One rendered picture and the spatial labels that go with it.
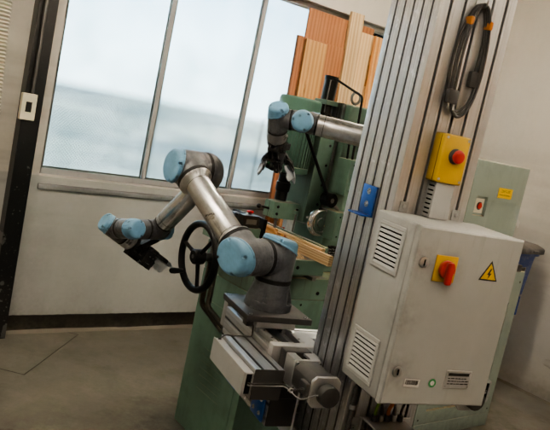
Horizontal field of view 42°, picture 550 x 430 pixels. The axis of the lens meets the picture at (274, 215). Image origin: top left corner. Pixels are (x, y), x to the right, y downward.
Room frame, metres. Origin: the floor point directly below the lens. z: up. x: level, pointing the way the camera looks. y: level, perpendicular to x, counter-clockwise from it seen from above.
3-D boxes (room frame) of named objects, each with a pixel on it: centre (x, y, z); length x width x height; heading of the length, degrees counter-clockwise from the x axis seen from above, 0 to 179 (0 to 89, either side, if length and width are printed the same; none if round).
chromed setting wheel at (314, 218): (2.96, -0.19, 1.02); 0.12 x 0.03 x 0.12; 127
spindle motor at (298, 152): (2.98, -0.01, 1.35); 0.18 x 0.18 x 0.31
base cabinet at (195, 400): (3.06, -0.10, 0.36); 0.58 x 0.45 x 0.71; 127
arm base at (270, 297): (2.24, -0.04, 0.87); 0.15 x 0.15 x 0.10
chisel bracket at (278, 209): (2.99, -0.03, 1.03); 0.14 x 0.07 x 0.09; 127
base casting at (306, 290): (3.06, -0.11, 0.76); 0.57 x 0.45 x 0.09; 127
